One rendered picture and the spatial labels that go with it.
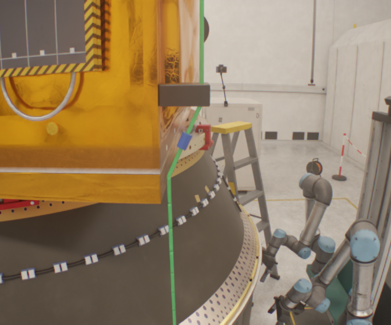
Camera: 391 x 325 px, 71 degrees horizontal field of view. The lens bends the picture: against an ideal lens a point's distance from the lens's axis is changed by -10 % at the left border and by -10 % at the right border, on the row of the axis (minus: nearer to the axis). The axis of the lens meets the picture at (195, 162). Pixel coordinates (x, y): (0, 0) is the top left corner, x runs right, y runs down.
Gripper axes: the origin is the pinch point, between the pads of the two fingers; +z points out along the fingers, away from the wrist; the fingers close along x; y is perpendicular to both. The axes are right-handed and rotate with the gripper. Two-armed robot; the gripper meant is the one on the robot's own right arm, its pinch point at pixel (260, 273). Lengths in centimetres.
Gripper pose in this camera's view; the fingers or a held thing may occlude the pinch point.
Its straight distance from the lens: 201.1
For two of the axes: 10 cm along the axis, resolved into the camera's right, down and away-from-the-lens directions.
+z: -3.8, 9.2, 1.0
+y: 9.2, 3.7, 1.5
